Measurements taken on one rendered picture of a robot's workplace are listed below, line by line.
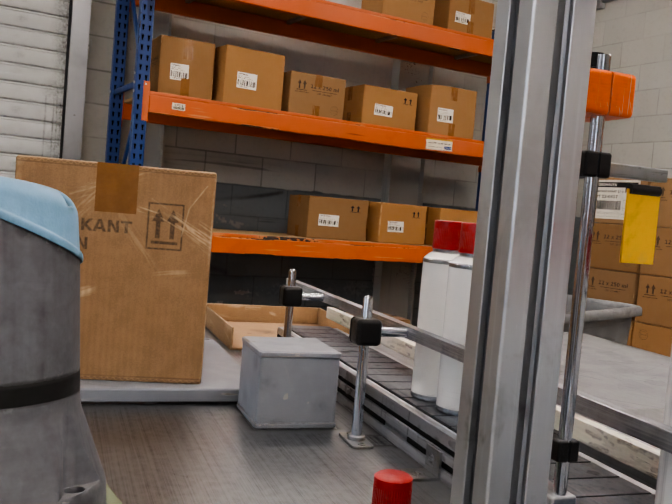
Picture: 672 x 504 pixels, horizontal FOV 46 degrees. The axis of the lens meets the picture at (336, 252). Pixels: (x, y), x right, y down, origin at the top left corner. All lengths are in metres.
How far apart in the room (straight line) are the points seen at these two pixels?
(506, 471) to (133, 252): 0.62
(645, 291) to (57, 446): 3.95
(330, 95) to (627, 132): 2.73
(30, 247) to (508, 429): 0.32
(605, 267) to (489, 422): 3.99
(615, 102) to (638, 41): 6.09
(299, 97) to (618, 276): 2.02
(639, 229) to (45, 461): 0.44
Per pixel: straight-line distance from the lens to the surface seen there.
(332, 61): 5.57
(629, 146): 6.52
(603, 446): 0.74
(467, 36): 5.15
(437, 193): 6.00
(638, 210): 0.63
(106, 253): 1.01
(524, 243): 0.49
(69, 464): 0.56
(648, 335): 4.33
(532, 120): 0.49
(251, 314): 1.68
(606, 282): 4.47
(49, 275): 0.53
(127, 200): 1.00
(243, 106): 4.34
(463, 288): 0.83
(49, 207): 0.53
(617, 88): 0.57
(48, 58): 4.83
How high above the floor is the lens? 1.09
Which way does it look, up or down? 3 degrees down
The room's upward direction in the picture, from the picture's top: 5 degrees clockwise
